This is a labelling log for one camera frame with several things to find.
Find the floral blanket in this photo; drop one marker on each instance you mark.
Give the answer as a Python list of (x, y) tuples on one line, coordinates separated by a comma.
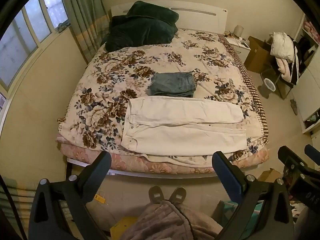
[(112, 80)]

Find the white trash bin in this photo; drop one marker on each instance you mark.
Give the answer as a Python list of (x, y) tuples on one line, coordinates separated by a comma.
[(269, 86)]

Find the small cardboard box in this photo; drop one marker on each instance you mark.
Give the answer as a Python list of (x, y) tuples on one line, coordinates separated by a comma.
[(268, 175)]

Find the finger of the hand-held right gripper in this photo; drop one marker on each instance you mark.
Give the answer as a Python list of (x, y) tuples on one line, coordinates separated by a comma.
[(293, 160), (313, 153)]

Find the green curtain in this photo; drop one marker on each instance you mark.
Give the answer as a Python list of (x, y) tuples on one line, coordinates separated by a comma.
[(85, 17)]

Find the white wardrobe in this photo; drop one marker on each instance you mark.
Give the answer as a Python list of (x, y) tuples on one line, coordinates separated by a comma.
[(308, 97)]

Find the white pants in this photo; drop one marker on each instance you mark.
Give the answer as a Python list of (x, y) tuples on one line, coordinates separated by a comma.
[(180, 120)]

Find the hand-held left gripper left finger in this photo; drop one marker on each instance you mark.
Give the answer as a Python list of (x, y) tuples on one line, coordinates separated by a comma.
[(99, 166)]

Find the dark green pillow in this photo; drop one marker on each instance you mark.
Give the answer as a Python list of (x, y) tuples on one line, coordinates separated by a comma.
[(152, 13)]

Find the white nightstand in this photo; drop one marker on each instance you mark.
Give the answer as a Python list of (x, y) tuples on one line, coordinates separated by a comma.
[(241, 51)]

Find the large cardboard box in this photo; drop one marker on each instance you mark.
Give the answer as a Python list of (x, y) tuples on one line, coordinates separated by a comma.
[(257, 53)]

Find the person's left shoe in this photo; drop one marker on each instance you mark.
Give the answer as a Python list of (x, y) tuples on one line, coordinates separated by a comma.
[(156, 195)]

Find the person's pink fleece robe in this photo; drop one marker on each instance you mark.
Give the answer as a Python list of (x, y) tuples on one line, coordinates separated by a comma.
[(162, 222)]

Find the frosted window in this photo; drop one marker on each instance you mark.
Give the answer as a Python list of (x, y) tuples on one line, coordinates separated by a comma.
[(25, 32)]

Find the folded blue jeans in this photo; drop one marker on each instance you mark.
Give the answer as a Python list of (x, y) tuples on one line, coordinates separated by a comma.
[(173, 83)]

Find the teal rack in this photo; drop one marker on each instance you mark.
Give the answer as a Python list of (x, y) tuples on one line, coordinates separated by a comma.
[(231, 205)]

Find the dark green blanket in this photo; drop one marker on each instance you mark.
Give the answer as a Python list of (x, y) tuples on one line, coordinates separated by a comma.
[(140, 36)]

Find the yellow tag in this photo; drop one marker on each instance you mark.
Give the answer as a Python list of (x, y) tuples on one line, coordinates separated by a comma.
[(100, 198)]

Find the white headboard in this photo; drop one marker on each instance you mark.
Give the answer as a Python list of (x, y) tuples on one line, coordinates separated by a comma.
[(200, 18)]

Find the grey slipper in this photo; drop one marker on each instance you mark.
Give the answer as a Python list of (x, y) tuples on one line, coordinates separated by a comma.
[(294, 107)]

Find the pink garment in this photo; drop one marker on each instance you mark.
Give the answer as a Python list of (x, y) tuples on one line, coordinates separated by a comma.
[(285, 67)]

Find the yellow box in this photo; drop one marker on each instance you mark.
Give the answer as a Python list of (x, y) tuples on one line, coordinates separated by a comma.
[(122, 226)]

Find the pink floral mattress pad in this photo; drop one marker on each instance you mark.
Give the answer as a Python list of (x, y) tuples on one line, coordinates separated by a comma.
[(125, 163)]

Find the pile of white clothes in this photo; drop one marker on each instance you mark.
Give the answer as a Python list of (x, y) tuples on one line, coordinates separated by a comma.
[(301, 55)]

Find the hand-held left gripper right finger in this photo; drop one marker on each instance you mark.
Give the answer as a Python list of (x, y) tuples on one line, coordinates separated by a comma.
[(225, 175)]

